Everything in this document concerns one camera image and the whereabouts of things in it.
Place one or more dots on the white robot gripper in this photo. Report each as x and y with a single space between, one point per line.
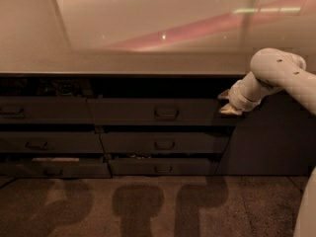
237 98

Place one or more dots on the dark drawer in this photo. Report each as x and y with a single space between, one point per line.
60 168
163 167
158 112
163 142
44 110
50 142

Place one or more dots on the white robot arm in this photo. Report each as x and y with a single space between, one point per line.
273 70

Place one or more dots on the items inside left drawer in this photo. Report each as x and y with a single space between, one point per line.
39 87

